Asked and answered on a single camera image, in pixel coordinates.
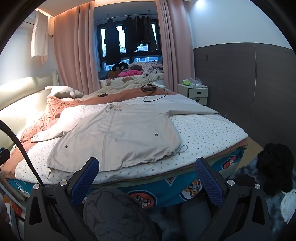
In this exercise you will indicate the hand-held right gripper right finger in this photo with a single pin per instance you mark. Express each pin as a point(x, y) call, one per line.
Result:
point(208, 183)

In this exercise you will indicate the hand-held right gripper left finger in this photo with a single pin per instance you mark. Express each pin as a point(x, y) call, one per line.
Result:
point(86, 180)

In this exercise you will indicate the beige jacket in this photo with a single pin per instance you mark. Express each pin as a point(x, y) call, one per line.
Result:
point(120, 139)

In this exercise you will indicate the floral clothes pile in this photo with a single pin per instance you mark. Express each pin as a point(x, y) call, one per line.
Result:
point(148, 67)

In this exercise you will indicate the row of dark hanging clothes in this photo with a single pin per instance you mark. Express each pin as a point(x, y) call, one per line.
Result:
point(138, 32)

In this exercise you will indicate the person's left leg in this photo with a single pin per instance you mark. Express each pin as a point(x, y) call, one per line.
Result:
point(115, 215)

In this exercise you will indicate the bed with floral sheet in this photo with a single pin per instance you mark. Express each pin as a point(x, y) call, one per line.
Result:
point(208, 129)

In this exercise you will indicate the cream padded headboard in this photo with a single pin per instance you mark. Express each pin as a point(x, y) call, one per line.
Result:
point(20, 92)

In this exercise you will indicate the orange quilt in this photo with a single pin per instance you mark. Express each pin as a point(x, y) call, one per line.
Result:
point(53, 109)

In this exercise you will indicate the black fuzzy cloth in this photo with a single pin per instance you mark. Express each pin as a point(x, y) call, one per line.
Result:
point(275, 166)

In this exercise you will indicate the grey fluffy blanket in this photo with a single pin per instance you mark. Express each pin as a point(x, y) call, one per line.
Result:
point(272, 208)

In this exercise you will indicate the white cloth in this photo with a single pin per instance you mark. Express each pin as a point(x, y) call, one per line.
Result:
point(289, 206)

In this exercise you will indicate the beige plush pillow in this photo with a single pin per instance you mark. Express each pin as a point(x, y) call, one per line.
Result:
point(62, 90)

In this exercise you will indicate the white nightstand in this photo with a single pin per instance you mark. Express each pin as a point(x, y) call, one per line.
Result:
point(196, 92)

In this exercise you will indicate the clear plastic bag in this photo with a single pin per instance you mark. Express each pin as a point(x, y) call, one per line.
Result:
point(196, 82)

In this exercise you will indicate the green packet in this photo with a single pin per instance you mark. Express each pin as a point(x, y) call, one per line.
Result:
point(185, 82)

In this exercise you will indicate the brown plush toy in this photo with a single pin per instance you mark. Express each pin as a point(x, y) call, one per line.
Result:
point(113, 74)

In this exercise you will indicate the pink cloth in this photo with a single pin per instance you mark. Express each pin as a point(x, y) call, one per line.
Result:
point(129, 73)

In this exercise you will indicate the black plush toy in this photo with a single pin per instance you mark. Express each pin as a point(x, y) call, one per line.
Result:
point(120, 66)

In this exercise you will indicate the white hanging shirt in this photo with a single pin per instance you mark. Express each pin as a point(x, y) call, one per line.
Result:
point(39, 34)

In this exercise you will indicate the dark framed window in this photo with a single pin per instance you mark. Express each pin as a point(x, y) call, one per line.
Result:
point(143, 59)

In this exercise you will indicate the long dark hanging coat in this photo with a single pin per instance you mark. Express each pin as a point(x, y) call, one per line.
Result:
point(112, 41)

